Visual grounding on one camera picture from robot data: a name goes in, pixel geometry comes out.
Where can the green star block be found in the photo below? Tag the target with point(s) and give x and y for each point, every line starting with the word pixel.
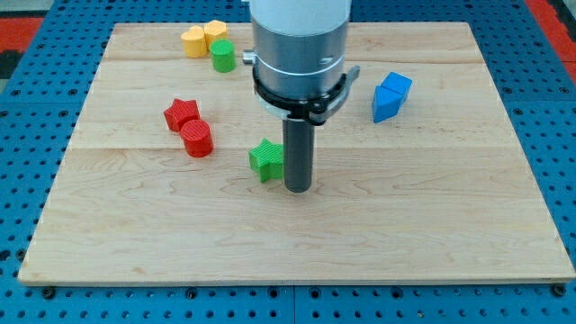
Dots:
pixel 267 160

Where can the yellow hexagon block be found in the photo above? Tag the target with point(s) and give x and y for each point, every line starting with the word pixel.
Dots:
pixel 215 30

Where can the red cylinder block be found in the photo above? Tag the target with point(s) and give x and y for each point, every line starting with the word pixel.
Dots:
pixel 197 138

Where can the yellow heart block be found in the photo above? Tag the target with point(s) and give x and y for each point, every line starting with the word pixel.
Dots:
pixel 194 42

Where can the wooden board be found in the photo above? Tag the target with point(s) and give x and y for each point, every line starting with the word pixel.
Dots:
pixel 441 193

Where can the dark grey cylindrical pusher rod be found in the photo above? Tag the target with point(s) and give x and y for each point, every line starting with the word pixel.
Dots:
pixel 298 149

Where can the green cylinder block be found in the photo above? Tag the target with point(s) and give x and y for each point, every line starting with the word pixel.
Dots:
pixel 223 55

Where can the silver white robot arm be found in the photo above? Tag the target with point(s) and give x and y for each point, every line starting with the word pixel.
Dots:
pixel 298 73

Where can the black clamp ring mount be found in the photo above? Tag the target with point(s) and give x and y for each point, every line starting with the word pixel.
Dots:
pixel 315 111

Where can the red star block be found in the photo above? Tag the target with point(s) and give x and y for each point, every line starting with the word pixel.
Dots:
pixel 180 112

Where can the blue triangle block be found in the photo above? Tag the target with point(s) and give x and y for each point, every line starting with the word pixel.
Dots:
pixel 386 104

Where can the blue cube block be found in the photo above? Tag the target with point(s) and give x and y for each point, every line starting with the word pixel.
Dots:
pixel 398 83

